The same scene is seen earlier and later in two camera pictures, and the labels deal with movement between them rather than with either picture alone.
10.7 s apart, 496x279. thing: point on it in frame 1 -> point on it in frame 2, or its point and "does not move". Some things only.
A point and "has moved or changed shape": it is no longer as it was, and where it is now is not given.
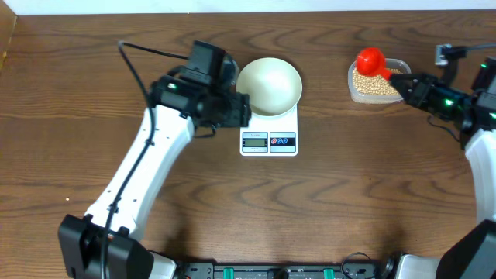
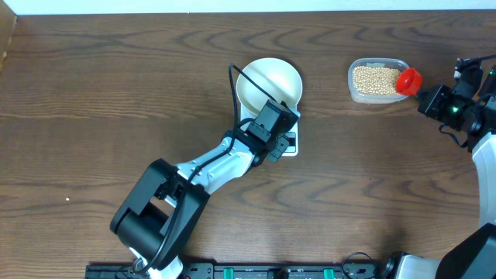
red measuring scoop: [371, 61] has moved or changed shape
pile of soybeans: [374, 84] does not move
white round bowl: [273, 86] does not move
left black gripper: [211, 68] -> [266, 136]
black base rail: [278, 270] does not move
